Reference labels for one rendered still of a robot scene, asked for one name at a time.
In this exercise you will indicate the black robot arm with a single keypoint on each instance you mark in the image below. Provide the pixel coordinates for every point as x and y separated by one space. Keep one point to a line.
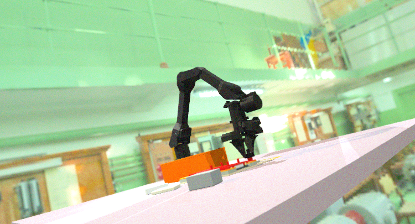
186 81

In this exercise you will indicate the black tyre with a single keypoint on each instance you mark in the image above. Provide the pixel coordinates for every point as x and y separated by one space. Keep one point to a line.
250 155

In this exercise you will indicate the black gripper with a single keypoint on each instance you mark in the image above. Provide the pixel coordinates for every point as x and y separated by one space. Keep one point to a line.
236 137

